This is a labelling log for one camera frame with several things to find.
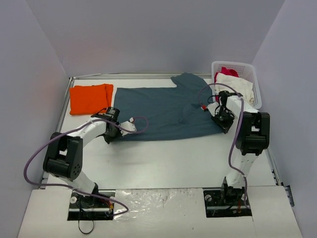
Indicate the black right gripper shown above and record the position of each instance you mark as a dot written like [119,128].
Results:
[223,122]

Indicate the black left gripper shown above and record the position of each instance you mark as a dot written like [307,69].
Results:
[112,135]

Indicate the blue-grey t-shirt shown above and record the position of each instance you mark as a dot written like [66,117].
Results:
[167,113]

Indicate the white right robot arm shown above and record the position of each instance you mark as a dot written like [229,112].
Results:
[250,140]

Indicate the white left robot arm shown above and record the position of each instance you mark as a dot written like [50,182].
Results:
[64,156]

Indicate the cream white t-shirt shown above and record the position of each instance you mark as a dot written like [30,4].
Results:
[243,87]

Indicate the folded orange t-shirt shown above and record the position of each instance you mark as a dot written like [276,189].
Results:
[89,100]

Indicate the red t-shirt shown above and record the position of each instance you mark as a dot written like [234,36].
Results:
[229,82]

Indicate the white plastic laundry basket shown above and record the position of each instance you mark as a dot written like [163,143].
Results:
[245,71]

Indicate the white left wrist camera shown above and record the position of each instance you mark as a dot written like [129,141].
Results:
[127,127]

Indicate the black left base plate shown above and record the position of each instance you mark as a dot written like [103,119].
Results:
[86,208]

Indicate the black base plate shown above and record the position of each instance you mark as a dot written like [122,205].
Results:
[86,208]
[217,205]

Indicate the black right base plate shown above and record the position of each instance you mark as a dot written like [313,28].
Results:
[217,205]

